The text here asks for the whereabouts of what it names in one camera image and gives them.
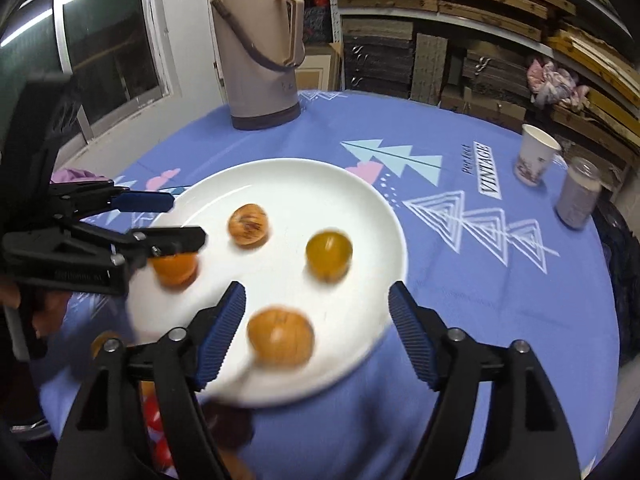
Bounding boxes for tan round fruit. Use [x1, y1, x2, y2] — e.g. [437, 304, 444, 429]
[247, 306, 316, 367]

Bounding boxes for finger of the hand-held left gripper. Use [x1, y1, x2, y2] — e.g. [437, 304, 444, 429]
[50, 178, 176, 221]
[2, 222, 208, 296]

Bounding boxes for white metal shelf rack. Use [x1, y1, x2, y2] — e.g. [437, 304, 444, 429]
[300, 0, 640, 201]

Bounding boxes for printed paper cup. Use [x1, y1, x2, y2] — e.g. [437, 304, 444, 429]
[514, 124, 563, 187]

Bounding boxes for pink crumpled cloth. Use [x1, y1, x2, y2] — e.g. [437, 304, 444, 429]
[526, 58, 591, 108]

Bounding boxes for yellow tomato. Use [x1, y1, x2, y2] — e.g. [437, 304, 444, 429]
[306, 228, 354, 282]

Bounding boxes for metal framed window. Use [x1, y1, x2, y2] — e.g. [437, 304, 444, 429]
[0, 0, 171, 136]

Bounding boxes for white plate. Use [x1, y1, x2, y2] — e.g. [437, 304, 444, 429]
[125, 158, 408, 407]

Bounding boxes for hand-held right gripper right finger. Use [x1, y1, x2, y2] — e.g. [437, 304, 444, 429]
[388, 281, 583, 480]

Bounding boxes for grey drink can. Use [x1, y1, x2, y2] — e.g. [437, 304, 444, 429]
[556, 156, 602, 231]

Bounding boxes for dark red tomato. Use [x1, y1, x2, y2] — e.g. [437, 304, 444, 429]
[202, 399, 257, 450]

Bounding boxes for dark jacket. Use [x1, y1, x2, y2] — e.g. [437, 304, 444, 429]
[592, 200, 640, 371]

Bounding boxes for shelf of stacked wooden boards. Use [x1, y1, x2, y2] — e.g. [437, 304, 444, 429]
[300, 0, 640, 196]

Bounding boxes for beige thermos flask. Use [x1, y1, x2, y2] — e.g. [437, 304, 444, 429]
[210, 0, 306, 132]

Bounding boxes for wooden picture frame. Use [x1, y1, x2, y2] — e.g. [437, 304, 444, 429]
[297, 42, 343, 92]

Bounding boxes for person's left hand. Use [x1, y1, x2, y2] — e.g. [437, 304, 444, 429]
[33, 291, 73, 338]

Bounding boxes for red cherry tomato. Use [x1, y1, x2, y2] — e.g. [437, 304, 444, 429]
[152, 435, 173, 471]
[142, 395, 163, 433]

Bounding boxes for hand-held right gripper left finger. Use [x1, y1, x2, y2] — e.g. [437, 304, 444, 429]
[50, 281, 247, 480]

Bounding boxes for purple cloth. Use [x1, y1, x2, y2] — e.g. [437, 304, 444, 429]
[50, 168, 108, 186]

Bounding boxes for orange mottled fruit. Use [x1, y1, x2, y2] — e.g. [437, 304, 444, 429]
[228, 203, 271, 248]

